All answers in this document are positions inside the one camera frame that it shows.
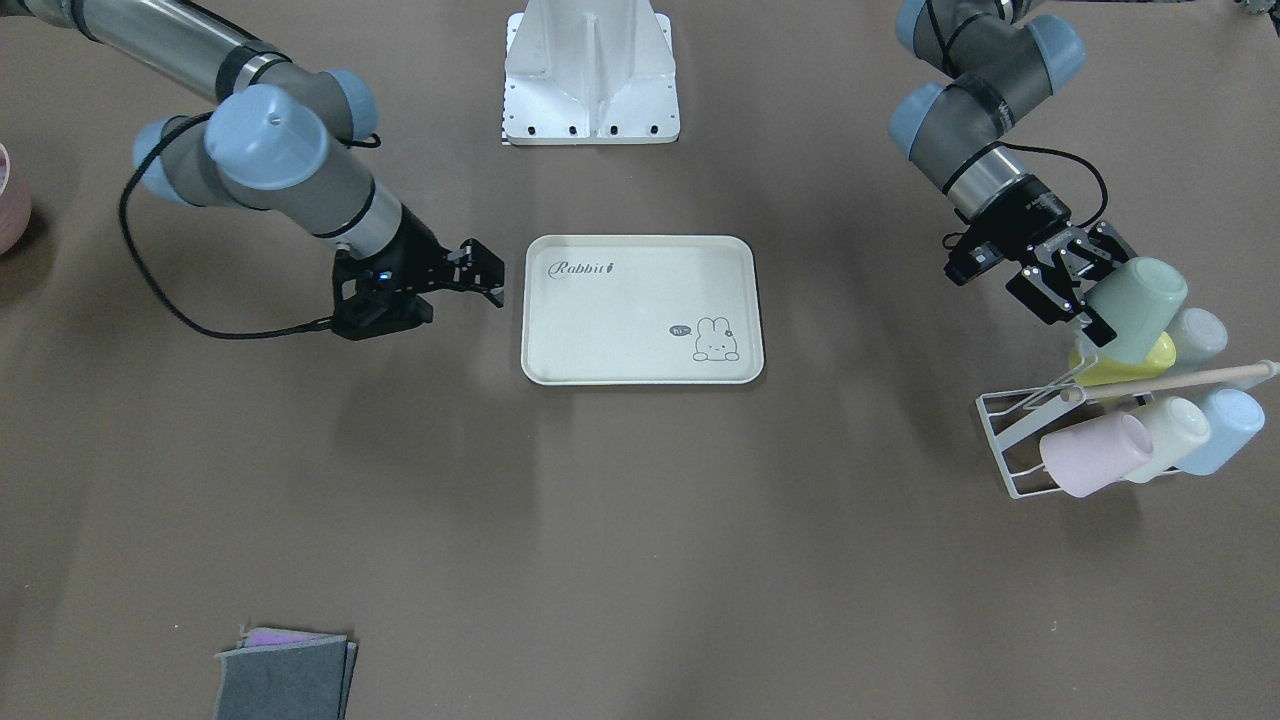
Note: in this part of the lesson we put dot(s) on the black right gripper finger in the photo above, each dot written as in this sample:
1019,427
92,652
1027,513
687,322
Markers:
492,289
475,262

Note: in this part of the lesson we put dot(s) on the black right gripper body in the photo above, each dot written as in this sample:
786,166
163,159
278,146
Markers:
415,247

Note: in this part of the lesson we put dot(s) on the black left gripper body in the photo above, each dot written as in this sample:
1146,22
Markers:
1022,215

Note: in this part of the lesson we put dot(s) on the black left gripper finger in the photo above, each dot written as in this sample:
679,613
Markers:
1092,255
1049,291

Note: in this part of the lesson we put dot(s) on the green cup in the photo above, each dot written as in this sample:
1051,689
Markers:
1138,301

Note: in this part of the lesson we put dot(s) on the cream rabbit tray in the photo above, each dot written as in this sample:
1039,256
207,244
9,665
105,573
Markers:
641,310

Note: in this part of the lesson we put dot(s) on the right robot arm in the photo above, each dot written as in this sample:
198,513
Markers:
280,139

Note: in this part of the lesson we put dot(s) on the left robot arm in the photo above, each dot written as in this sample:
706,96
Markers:
1001,62

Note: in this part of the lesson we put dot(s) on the yellow cup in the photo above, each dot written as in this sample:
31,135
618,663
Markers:
1091,368

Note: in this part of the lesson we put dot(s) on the grey cup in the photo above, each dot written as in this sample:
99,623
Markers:
1198,337

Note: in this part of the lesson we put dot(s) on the pink cup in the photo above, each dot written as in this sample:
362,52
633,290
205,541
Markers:
1096,453

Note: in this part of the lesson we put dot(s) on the cream white cup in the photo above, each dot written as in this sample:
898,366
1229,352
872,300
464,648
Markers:
1177,428

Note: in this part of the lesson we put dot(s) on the light blue cup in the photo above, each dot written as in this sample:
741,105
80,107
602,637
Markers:
1235,418

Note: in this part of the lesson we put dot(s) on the pink bowl with ice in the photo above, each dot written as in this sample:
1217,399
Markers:
16,202

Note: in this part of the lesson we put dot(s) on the grey folded cloth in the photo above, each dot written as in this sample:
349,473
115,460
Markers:
285,674

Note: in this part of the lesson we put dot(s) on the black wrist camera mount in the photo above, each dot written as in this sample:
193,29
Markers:
371,299

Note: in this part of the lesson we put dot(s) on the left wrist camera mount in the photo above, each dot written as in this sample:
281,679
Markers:
969,256

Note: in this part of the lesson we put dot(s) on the white wire cup rack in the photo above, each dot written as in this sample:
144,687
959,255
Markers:
1012,421

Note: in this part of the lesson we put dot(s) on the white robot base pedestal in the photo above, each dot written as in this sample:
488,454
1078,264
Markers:
589,72

